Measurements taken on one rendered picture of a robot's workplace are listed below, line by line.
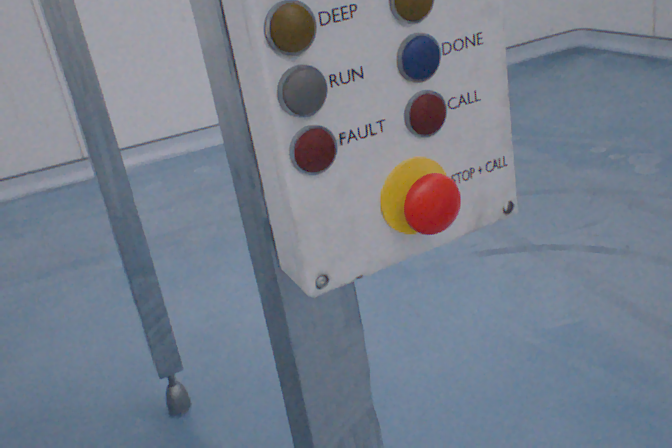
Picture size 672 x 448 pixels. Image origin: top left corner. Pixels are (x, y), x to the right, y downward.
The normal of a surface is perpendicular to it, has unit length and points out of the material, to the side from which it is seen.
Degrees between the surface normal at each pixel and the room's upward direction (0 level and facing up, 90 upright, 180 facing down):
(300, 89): 88
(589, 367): 0
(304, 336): 90
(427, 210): 90
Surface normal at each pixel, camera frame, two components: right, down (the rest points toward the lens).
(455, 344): -0.16, -0.92
